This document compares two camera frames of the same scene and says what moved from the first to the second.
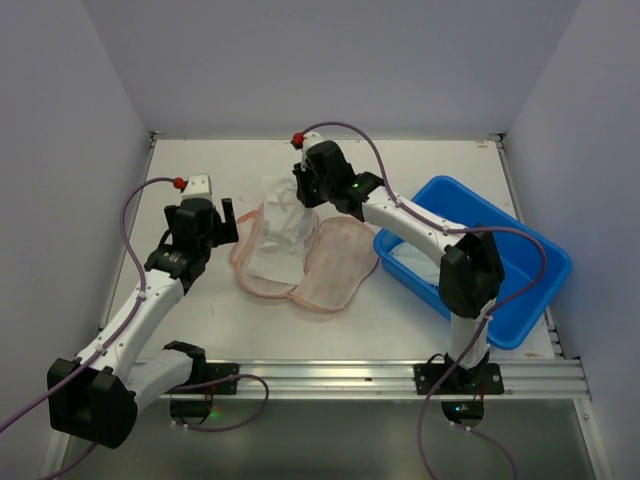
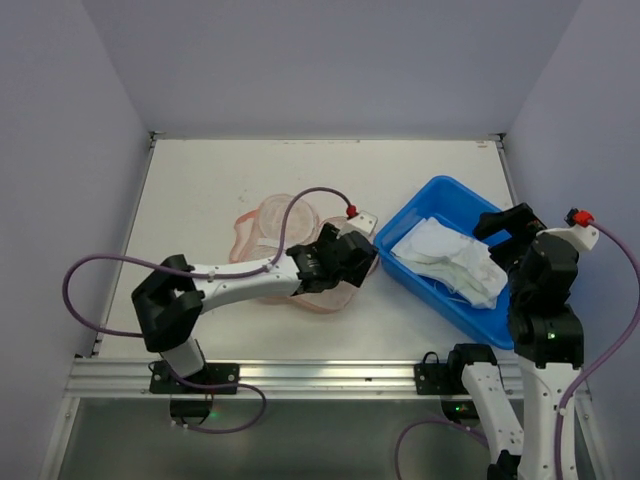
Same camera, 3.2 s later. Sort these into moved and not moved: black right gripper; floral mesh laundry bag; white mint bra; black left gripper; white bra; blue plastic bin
Moved: white bra; white mint bra; black right gripper; black left gripper
Not moved: floral mesh laundry bag; blue plastic bin
